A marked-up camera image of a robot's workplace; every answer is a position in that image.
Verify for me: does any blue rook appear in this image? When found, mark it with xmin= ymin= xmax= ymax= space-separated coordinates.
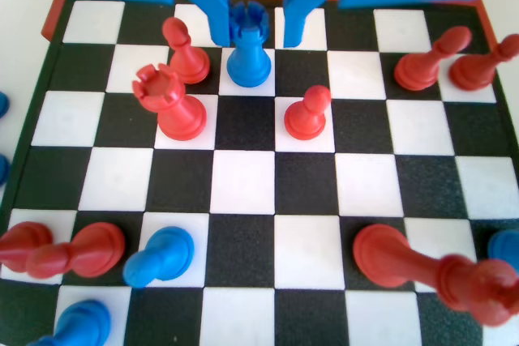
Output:
xmin=225 ymin=1 xmax=272 ymax=88

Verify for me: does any red pawn chess piece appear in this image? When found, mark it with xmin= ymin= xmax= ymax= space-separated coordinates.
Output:
xmin=283 ymin=85 xmax=332 ymax=141
xmin=161 ymin=16 xmax=212 ymax=84
xmin=393 ymin=26 xmax=474 ymax=92
xmin=26 ymin=222 xmax=127 ymax=279
xmin=0 ymin=220 xmax=54 ymax=274
xmin=448 ymin=33 xmax=519 ymax=92

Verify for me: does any red rook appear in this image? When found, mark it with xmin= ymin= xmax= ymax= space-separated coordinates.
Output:
xmin=132 ymin=62 xmax=208 ymax=141

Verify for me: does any red queen chess piece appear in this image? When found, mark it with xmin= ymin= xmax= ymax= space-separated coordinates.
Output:
xmin=352 ymin=224 xmax=519 ymax=327

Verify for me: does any black and white chessboard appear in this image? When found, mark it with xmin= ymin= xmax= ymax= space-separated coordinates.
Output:
xmin=0 ymin=0 xmax=514 ymax=346

